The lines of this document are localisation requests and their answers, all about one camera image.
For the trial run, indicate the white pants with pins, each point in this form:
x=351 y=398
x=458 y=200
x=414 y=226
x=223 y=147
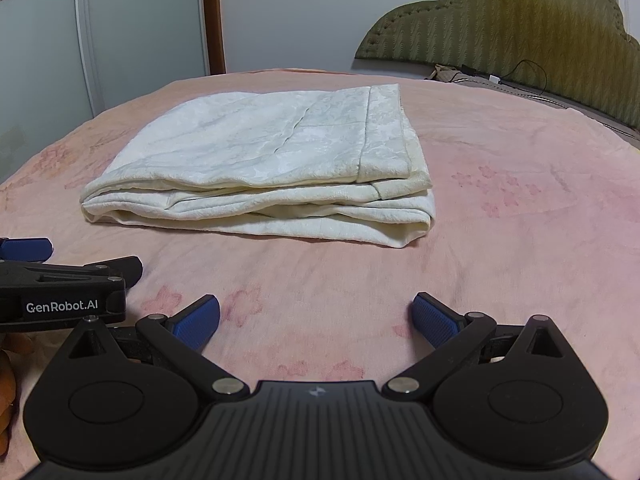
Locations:
x=260 y=160

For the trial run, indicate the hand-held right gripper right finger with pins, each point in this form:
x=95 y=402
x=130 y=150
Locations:
x=435 y=317

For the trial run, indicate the person's left hand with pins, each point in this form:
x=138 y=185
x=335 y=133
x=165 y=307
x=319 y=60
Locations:
x=6 y=385

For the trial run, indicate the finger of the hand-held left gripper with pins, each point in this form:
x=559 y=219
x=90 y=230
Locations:
x=125 y=267
x=27 y=250

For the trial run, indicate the green padded headboard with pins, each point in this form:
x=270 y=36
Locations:
x=525 y=25

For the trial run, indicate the pink blanket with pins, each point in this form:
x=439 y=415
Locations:
x=500 y=220

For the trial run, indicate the wardrobe sliding door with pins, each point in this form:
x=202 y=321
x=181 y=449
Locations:
x=150 y=35

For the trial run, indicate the brown wooden door frame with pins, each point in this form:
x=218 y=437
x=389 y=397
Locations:
x=215 y=20

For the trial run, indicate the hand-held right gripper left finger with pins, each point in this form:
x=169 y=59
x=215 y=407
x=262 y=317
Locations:
x=196 y=322

